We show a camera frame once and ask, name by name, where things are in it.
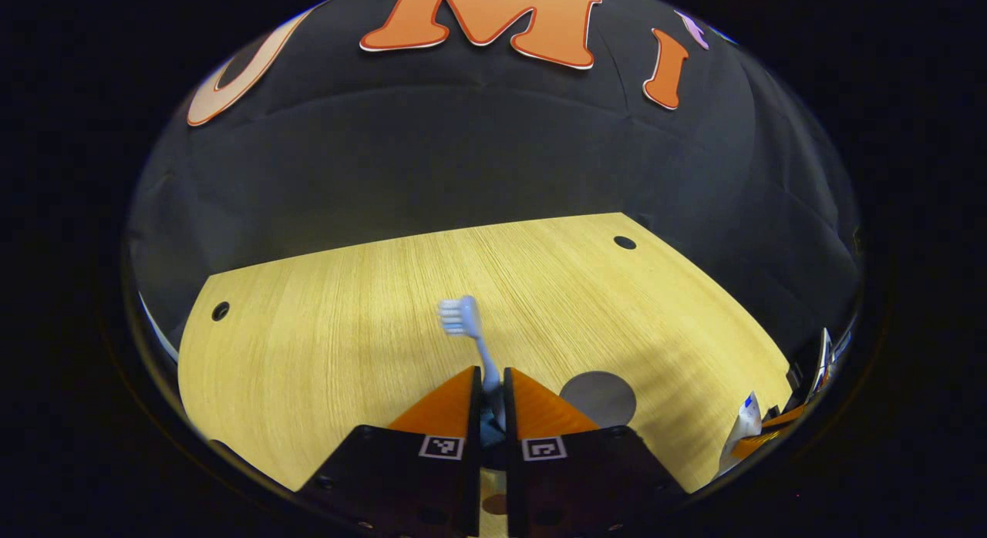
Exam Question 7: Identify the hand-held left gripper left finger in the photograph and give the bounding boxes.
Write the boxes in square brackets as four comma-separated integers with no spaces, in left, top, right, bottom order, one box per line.
[297,366,483,538]

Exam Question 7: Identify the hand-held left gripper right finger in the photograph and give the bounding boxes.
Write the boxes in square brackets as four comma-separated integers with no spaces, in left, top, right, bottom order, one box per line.
[503,367,687,538]

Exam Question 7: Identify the white toothpaste tube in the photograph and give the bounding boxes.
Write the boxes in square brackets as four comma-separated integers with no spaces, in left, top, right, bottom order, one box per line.
[717,392,764,477]

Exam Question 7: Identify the dark brown round coaster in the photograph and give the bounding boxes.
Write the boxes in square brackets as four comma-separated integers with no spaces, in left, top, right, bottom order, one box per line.
[559,371,638,429]

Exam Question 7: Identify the light blue toothbrush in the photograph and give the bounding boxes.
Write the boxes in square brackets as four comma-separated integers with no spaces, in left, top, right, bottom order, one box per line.
[437,295,507,431]

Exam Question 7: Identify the black backdrop cloth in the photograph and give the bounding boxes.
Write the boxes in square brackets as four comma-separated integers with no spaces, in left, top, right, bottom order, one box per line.
[123,0,864,369]

